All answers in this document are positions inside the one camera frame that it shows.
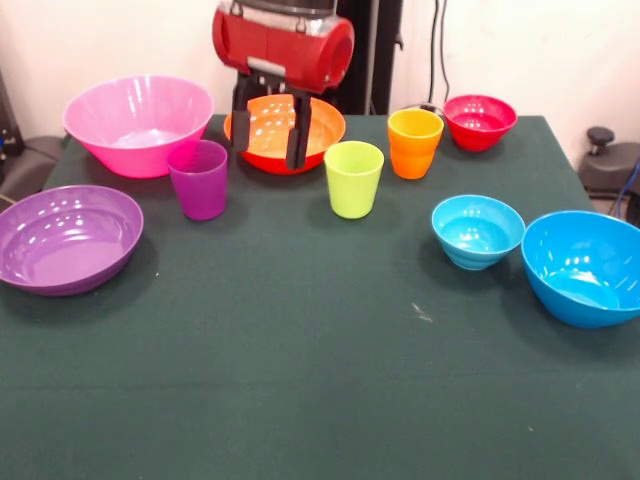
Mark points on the purple cup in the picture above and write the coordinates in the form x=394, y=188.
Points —
x=200, y=190

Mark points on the small red bowl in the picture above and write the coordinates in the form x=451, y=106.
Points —
x=477, y=125

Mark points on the green cup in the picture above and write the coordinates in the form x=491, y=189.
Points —
x=352, y=185

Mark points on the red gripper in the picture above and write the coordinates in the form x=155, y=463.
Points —
x=280, y=50

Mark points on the black device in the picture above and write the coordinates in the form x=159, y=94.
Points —
x=7, y=125

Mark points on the large blue bowl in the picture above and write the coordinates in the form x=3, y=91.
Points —
x=575, y=260

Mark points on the purple bowl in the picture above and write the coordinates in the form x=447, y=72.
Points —
x=65, y=245

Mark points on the small blue bowl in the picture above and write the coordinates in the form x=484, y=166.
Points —
x=475, y=235

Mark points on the dark green tablecloth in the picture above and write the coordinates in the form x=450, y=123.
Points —
x=300, y=350

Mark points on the large pink bowl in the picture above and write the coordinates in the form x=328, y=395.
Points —
x=135, y=110

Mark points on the orange bowl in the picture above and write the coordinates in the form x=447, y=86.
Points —
x=270, y=145

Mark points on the orange cup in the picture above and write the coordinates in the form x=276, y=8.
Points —
x=412, y=160

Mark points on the dark grey stand base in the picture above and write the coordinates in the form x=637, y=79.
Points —
x=30, y=165
x=615, y=165

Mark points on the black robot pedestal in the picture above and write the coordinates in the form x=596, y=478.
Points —
x=375, y=50

